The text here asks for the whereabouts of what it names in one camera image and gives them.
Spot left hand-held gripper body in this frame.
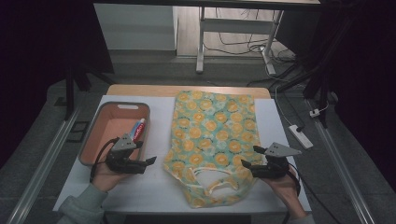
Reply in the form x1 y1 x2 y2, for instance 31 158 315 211
106 133 148 175

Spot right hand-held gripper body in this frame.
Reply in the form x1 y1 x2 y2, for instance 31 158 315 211
251 142 303 179

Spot toothpaste tube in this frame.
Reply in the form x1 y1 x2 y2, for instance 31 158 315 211
132 118 147 143

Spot pink plastic basket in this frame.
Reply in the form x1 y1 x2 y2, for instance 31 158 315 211
78 102 151 167

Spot yellow flower print cloth bag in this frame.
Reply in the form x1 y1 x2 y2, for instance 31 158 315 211
163 90 264 209

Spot person's right hand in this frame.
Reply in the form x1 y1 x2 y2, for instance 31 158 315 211
261 166 305 211

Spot person's left hand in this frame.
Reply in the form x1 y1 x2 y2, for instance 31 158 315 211
92 161 132 193

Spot white table mat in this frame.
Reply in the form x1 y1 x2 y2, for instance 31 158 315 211
53 94 312 215

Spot white power strip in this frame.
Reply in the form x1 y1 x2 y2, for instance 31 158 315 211
288 124 314 149

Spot black floor plate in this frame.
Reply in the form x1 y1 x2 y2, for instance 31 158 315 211
66 120 91 144

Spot black stand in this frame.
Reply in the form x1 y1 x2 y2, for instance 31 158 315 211
275 18 356 129
64 46 116 121

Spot white cabinet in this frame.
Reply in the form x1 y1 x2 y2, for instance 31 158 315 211
92 3 178 51

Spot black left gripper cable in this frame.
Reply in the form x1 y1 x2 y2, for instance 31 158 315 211
89 137 120 183

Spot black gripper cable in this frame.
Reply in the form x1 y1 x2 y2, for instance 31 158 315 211
89 137 120 183
288 162 344 224

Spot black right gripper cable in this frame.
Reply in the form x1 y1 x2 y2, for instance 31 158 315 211
288 162 344 224

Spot metal floor rail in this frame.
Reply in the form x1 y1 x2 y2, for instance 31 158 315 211
6 105 82 224
306 99 376 224

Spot black floor cables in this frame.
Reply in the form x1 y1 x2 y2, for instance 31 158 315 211
204 8 297 64

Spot white desk frame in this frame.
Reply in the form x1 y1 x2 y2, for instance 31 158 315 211
195 6 285 76

